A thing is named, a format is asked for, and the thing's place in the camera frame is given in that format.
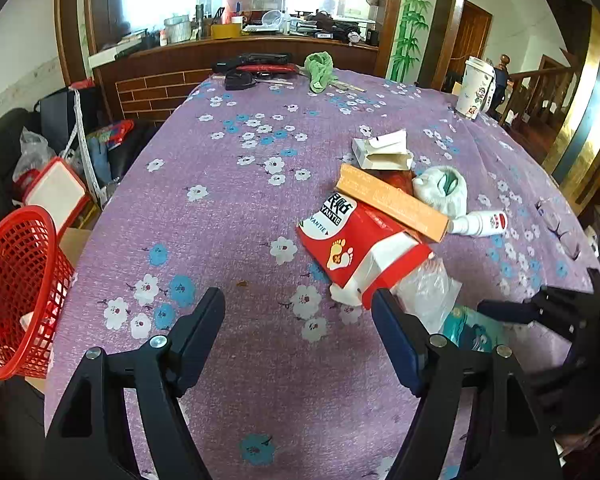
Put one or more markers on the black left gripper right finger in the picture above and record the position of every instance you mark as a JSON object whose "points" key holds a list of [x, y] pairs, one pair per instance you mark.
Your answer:
{"points": [[474, 407]]}

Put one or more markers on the red plastic basket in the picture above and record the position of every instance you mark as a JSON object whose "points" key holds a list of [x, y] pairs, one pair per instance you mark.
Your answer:
{"points": [[35, 278]]}

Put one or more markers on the metal pot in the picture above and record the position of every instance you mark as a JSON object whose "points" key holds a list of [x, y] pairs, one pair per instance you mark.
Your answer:
{"points": [[178, 28]]}

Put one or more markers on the green cloth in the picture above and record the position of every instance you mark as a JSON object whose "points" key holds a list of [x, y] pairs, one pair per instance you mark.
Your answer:
{"points": [[318, 66]]}

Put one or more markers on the wooden brick-pattern counter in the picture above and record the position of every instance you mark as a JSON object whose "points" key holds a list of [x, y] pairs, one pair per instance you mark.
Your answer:
{"points": [[149, 85]]}

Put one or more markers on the eyeglasses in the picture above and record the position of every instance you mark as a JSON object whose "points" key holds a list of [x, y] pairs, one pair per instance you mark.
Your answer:
{"points": [[568, 241]]}

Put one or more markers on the small white bottle red label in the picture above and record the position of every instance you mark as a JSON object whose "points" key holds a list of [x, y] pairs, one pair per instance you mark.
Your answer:
{"points": [[482, 223]]}

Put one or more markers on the red white foot patch box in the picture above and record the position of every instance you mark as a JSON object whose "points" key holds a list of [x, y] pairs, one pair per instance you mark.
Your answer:
{"points": [[360, 248]]}

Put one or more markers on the white patterned paper cup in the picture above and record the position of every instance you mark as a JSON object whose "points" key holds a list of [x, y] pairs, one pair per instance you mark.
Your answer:
{"points": [[477, 89]]}

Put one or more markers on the white medicine box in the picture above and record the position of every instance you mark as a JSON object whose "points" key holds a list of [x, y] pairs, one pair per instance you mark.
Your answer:
{"points": [[387, 152]]}

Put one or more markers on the black red tool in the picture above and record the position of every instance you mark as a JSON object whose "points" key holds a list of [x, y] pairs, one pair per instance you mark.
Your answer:
{"points": [[257, 63]]}

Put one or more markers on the purple floral tablecloth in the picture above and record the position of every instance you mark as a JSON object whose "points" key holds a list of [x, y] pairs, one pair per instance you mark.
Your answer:
{"points": [[296, 386]]}

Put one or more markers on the brown wooden door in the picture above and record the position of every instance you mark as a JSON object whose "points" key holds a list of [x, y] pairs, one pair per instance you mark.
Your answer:
{"points": [[475, 24]]}

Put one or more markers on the orange cardboard box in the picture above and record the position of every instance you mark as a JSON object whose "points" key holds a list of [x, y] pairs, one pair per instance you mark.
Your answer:
{"points": [[392, 201]]}

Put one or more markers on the teal tissue packet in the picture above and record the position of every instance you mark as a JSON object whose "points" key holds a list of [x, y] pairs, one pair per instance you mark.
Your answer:
{"points": [[471, 330]]}

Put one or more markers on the clear plastic bag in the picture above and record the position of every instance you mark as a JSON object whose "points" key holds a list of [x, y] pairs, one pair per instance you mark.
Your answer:
{"points": [[429, 293]]}

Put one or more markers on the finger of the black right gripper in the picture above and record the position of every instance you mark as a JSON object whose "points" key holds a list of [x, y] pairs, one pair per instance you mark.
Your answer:
{"points": [[572, 314]]}

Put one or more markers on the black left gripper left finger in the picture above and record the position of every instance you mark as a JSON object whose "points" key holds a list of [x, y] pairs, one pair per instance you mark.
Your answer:
{"points": [[90, 437]]}

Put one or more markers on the red framed white board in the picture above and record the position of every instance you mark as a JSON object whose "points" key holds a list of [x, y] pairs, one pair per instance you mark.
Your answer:
{"points": [[59, 191]]}

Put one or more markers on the white bag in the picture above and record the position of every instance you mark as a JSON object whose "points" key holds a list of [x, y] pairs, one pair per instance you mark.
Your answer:
{"points": [[442, 188]]}

